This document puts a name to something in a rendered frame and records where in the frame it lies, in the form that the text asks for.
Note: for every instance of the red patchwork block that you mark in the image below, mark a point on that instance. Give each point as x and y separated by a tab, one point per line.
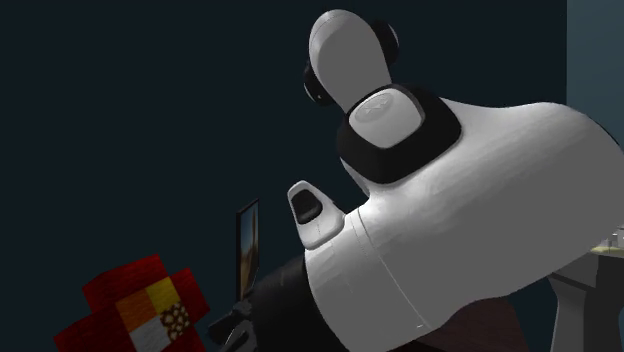
141	307

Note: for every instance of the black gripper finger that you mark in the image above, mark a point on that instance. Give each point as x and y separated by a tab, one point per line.
229	324
240	341

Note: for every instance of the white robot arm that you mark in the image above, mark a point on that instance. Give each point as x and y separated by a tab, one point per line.
468	204

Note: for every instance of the grey table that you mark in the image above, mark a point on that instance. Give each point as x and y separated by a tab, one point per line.
590	302

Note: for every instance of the framed wall picture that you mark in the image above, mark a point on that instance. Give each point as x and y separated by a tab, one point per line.
247	248

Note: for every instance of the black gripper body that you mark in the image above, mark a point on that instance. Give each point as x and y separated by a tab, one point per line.
282	312

